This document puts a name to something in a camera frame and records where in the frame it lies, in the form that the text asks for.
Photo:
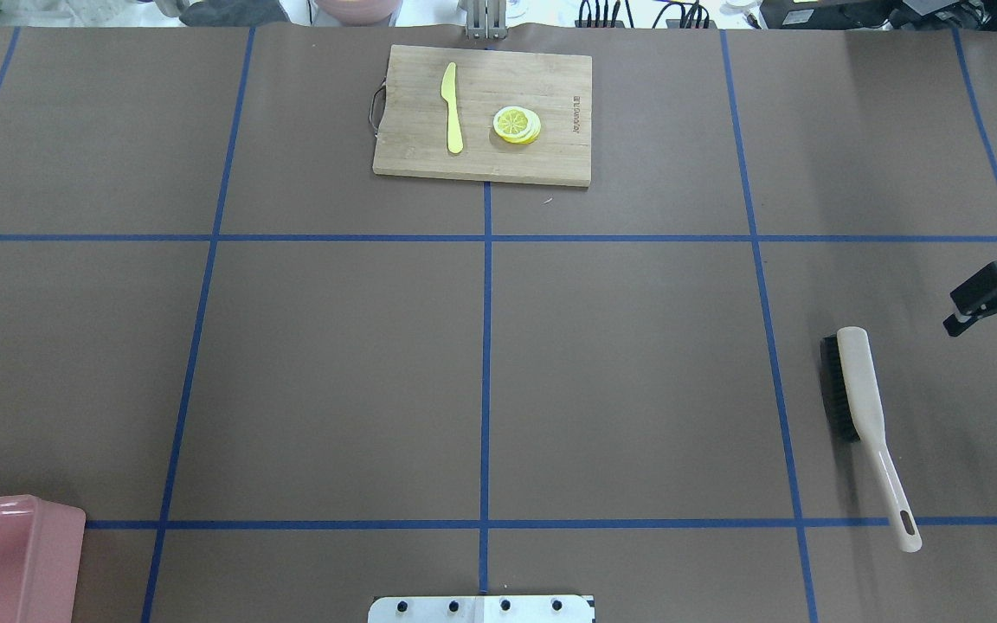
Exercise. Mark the aluminium frame post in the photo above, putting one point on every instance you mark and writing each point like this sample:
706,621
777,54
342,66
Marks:
485,19

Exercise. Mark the wooden cutting board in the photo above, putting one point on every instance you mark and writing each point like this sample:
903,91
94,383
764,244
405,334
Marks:
411,135

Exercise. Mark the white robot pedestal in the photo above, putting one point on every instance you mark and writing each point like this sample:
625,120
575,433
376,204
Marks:
484,608

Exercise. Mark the wooden hand brush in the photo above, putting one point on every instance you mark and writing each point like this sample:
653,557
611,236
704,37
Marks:
851,395

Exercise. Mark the yellow toy knife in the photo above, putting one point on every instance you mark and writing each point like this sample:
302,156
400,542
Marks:
449,94

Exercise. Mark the dark grey cloth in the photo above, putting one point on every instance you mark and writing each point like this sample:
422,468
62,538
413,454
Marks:
233,13

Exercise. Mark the yellow lemon half toy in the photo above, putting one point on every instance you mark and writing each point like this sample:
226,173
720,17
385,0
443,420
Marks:
517,125

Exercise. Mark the pink bowl with ice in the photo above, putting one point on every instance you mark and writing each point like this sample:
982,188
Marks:
359,12

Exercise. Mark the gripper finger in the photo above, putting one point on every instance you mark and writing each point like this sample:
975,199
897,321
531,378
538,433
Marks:
973,300

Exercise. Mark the pink plastic bin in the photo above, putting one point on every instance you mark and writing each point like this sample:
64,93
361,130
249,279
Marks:
39,559

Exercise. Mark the black monitor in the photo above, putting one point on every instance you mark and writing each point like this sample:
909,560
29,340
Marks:
874,15

